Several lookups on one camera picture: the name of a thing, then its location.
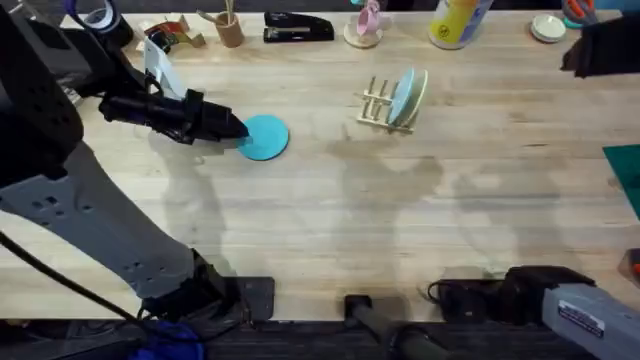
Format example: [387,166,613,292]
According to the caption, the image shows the white left wrist plate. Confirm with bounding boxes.
[143,36,190,102]

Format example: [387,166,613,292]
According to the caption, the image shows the cream round plate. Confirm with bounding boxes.
[399,69,430,129]

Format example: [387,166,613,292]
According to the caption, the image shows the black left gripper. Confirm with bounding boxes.
[98,88,250,147]

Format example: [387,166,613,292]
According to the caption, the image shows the black cable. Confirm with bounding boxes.
[0,230,151,329]

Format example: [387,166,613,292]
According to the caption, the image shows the blue round plate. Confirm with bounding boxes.
[386,67,417,127]
[236,114,291,162]

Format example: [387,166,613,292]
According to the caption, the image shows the white round lid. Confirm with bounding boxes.
[529,13,568,44]

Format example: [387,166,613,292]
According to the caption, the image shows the blue cloth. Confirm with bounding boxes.
[126,319,207,360]

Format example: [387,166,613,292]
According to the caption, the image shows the black stapler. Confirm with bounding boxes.
[262,10,336,44]

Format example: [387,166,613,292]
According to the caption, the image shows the yellow and white bottle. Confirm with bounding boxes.
[427,0,495,51]

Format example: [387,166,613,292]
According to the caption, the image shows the pink cup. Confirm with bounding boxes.
[355,0,384,38]

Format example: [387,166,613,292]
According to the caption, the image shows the black rail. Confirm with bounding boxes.
[0,317,601,360]

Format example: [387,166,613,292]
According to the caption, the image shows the blue and black tape roll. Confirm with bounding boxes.
[64,0,135,49]

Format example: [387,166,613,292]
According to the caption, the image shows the green board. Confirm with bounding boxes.
[601,143,640,222]

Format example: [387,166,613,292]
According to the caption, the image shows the brown tape dispenser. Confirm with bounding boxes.
[135,13,207,54]

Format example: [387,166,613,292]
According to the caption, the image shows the black pole mount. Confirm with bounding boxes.
[343,294,454,360]

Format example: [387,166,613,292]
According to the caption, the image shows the orange handled scissors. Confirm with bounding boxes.
[560,0,600,26]

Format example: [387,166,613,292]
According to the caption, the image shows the small wooden peg rack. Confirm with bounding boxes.
[355,74,417,135]

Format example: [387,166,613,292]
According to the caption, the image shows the brown cup with wooden sticks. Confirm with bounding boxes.
[196,0,246,49]

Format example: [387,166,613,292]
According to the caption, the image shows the orange and black tool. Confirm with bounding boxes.
[616,248,640,290]

